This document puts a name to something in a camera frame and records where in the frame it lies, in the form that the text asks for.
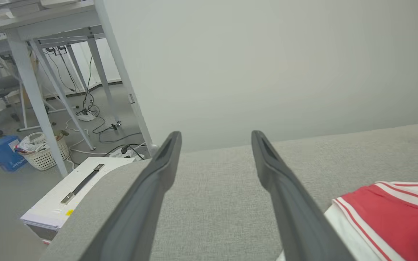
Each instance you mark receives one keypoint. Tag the white partition panel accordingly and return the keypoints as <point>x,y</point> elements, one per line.
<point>267,65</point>

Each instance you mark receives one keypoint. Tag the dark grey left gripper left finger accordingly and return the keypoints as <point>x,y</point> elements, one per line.
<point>136,217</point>

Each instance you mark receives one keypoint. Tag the grey fabric sofa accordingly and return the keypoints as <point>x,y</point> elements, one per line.
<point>216,203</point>

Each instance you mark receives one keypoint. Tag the white power strip with plugs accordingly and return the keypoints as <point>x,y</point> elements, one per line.
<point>122,154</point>

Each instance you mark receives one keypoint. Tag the white metal desk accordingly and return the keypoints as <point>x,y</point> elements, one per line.
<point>31,90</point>

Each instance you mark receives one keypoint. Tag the red white basketball jersey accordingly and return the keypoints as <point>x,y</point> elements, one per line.
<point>394,221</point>

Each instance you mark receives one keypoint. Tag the small white power strip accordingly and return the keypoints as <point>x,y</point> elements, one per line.
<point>86,116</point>

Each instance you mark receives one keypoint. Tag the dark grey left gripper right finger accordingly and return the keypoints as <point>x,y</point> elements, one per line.
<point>296,224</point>

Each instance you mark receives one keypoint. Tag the blue cardboard box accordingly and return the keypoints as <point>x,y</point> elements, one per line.
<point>5,156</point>

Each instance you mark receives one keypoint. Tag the small black clip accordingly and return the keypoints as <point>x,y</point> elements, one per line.
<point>115,125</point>

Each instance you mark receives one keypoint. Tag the white plastic lattice basket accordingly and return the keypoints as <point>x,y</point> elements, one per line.
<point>47,157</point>

